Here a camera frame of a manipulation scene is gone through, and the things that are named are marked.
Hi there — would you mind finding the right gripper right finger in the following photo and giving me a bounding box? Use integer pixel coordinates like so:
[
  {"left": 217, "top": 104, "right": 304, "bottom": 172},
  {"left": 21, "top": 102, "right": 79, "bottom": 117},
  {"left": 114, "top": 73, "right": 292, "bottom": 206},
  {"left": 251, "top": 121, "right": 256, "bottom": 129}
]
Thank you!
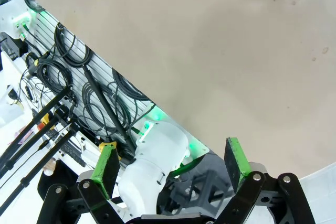
[{"left": 215, "top": 136, "right": 316, "bottom": 224}]

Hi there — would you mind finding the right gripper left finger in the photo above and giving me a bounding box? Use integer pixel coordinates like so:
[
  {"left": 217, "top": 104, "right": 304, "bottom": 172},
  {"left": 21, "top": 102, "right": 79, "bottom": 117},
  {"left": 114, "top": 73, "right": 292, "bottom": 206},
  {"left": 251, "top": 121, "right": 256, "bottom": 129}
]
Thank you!
[{"left": 36, "top": 144, "right": 124, "bottom": 224}]

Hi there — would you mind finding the yellow button box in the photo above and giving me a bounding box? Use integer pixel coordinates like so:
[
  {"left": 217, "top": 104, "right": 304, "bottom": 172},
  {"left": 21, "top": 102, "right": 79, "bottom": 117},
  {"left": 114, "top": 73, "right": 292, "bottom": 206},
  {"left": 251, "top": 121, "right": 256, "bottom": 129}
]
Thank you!
[{"left": 98, "top": 141, "right": 118, "bottom": 154}]

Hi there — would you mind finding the black pole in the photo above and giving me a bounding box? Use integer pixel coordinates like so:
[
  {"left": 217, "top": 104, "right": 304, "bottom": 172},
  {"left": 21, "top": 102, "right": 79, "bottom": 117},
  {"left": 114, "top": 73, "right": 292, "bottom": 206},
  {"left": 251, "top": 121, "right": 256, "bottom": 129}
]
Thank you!
[{"left": 82, "top": 66, "right": 136, "bottom": 153}]

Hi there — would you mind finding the black folded tripod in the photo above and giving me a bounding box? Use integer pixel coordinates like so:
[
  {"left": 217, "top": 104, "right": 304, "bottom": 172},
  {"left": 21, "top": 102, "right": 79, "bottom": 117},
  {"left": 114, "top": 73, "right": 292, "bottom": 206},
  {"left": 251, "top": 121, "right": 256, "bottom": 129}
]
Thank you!
[{"left": 0, "top": 84, "right": 80, "bottom": 209}]

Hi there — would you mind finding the grooved aluminium mounting plate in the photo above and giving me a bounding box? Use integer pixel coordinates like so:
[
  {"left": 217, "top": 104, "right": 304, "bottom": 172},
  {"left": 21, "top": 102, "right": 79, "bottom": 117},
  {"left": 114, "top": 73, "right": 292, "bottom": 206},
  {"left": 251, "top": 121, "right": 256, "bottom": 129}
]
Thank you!
[{"left": 15, "top": 0, "right": 170, "bottom": 158}]

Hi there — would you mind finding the black box device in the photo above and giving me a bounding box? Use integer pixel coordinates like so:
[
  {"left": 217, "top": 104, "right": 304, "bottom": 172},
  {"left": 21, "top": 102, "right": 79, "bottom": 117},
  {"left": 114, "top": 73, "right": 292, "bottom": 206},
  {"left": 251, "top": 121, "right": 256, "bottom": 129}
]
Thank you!
[{"left": 0, "top": 34, "right": 29, "bottom": 57}]

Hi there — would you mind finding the black metal frame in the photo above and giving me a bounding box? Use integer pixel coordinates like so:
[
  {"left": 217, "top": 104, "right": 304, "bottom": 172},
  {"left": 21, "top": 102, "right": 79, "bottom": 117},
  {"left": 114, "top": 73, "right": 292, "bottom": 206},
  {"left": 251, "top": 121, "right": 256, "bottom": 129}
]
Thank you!
[{"left": 157, "top": 153, "right": 237, "bottom": 217}]

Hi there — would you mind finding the coiled black cable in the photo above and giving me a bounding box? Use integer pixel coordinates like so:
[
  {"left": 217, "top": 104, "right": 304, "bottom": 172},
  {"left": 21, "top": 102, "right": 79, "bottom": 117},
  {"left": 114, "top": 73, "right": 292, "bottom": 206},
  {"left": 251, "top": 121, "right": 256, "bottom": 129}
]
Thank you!
[
  {"left": 82, "top": 81, "right": 132, "bottom": 136},
  {"left": 112, "top": 68, "right": 153, "bottom": 102},
  {"left": 54, "top": 23, "right": 93, "bottom": 67},
  {"left": 36, "top": 59, "right": 74, "bottom": 97}
]

